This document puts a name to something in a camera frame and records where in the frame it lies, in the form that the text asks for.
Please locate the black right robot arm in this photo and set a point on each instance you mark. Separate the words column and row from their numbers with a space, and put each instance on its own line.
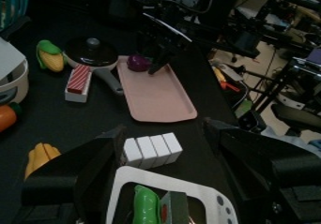
column 167, row 2

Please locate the purple toy eggplant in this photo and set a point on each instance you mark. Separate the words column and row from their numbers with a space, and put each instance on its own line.
column 138, row 63

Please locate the yellow toy corn green husk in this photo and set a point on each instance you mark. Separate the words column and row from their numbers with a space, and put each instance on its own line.
column 51, row 59

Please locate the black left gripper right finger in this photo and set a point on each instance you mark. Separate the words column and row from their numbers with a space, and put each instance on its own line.
column 272, row 177

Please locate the black pan lid grey knob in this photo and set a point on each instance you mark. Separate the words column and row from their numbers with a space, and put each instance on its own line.
column 90, row 51

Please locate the orange toy carrot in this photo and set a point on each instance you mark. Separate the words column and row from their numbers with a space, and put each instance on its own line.
column 6, row 118

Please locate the black office chair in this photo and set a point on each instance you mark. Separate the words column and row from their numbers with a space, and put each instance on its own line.
column 297, row 116

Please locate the pink rectangular plate tray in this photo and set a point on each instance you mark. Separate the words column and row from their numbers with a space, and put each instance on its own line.
column 158, row 96

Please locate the white sliced toy block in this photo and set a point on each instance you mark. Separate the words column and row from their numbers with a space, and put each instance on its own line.
column 153, row 149

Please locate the black metal stand frame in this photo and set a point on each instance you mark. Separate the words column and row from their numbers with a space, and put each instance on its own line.
column 288, row 77

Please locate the red striped white toy block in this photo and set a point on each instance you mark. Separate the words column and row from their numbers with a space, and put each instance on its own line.
column 78, row 82

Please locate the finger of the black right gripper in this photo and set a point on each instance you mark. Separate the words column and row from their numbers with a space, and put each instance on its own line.
column 161, row 63

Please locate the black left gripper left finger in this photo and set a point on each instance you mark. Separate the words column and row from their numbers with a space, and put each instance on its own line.
column 71, row 184

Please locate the green toy pepper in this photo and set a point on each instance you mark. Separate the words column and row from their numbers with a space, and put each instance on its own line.
column 146, row 206

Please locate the white toy stove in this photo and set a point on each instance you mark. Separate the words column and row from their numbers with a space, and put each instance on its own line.
column 209, row 193

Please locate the white power strip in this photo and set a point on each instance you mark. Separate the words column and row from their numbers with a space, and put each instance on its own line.
column 230, row 71

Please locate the black frying pan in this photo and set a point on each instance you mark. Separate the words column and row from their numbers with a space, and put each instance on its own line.
column 110, row 81

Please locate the white round toy pot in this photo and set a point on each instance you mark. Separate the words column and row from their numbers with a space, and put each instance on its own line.
column 15, row 87

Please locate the yellow toy banana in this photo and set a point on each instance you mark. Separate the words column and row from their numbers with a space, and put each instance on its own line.
column 39, row 157

